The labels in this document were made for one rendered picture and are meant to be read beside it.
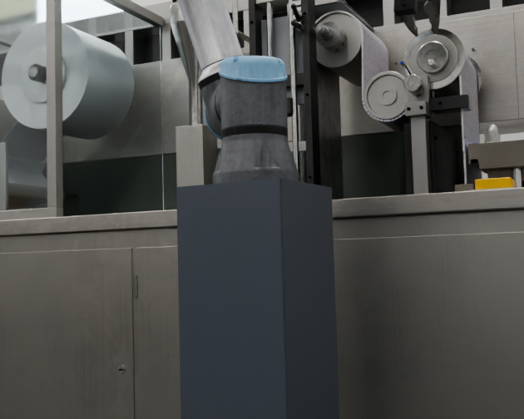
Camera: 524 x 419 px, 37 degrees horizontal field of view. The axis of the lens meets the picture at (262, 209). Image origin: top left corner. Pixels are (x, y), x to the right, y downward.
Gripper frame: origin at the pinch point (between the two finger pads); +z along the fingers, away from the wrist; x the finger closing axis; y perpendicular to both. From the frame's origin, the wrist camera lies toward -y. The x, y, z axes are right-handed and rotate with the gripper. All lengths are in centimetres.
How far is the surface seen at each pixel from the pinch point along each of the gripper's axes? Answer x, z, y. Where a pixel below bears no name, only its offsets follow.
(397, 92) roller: 9.9, 15.7, -0.9
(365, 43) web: 17.9, 8.0, 10.8
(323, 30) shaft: 24.7, -2.4, 3.5
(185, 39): 73, 4, 21
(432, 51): 0.4, 8.6, 4.0
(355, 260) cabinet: 14, 22, -50
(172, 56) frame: 94, 23, 43
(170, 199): 95, 53, 6
